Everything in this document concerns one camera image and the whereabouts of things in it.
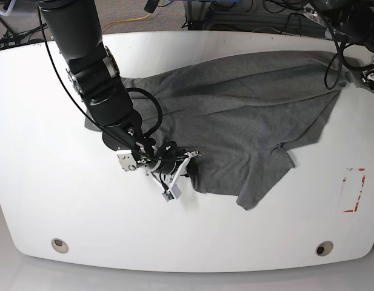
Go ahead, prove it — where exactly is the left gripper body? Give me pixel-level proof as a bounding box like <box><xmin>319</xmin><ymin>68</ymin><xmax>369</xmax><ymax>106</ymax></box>
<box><xmin>362</xmin><ymin>55</ymin><xmax>374</xmax><ymax>92</ymax></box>

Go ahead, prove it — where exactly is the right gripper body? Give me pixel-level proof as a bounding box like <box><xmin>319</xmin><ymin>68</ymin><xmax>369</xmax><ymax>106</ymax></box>
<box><xmin>145</xmin><ymin>150</ymin><xmax>201</xmax><ymax>190</ymax></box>

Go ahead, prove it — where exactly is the grey T-shirt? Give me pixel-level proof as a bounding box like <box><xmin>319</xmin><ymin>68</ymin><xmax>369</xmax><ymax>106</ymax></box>
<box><xmin>84</xmin><ymin>50</ymin><xmax>371</xmax><ymax>212</ymax></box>

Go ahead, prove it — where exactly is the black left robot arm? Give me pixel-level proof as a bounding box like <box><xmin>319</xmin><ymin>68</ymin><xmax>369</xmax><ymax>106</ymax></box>
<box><xmin>303</xmin><ymin>1</ymin><xmax>374</xmax><ymax>92</ymax></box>

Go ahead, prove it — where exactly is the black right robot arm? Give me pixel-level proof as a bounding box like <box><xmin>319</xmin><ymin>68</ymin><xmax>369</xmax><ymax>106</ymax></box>
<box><xmin>35</xmin><ymin>1</ymin><xmax>198</xmax><ymax>190</ymax></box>

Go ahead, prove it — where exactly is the red tape rectangle marking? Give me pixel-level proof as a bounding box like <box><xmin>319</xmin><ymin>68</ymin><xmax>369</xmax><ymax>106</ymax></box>
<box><xmin>339</xmin><ymin>168</ymin><xmax>366</xmax><ymax>213</ymax></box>

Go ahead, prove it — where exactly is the black tripod on floor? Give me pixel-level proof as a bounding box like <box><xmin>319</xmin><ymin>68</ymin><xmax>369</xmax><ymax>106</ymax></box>
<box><xmin>0</xmin><ymin>17</ymin><xmax>48</xmax><ymax>51</ymax></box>

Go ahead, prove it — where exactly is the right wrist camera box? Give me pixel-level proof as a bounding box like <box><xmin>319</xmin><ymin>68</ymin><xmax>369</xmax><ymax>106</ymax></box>
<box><xmin>162</xmin><ymin>185</ymin><xmax>182</xmax><ymax>202</ymax></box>

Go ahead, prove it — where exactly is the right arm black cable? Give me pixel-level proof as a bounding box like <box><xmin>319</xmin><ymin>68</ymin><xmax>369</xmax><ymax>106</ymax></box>
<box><xmin>125</xmin><ymin>87</ymin><xmax>163</xmax><ymax>143</ymax></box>

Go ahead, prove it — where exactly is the black metal frame base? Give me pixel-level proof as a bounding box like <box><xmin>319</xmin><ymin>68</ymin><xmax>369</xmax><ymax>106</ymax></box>
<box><xmin>186</xmin><ymin>0</ymin><xmax>299</xmax><ymax>35</ymax></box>

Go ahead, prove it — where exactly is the left table cable grommet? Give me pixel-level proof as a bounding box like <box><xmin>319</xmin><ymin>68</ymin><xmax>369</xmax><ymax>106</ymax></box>
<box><xmin>51</xmin><ymin>238</ymin><xmax>69</xmax><ymax>254</ymax></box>

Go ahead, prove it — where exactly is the table cable grommet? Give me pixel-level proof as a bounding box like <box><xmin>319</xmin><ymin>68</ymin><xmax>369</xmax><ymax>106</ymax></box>
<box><xmin>51</xmin><ymin>238</ymin><xmax>69</xmax><ymax>254</ymax></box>
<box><xmin>315</xmin><ymin>241</ymin><xmax>334</xmax><ymax>256</ymax></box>

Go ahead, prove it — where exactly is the yellow cable on floor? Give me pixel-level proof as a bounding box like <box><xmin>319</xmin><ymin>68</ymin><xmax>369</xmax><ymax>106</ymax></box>
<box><xmin>101</xmin><ymin>12</ymin><xmax>153</xmax><ymax>31</ymax></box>

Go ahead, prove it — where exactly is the right table cable grommet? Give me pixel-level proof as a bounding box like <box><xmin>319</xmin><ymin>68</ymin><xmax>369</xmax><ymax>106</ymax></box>
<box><xmin>315</xmin><ymin>241</ymin><xmax>334</xmax><ymax>256</ymax></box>

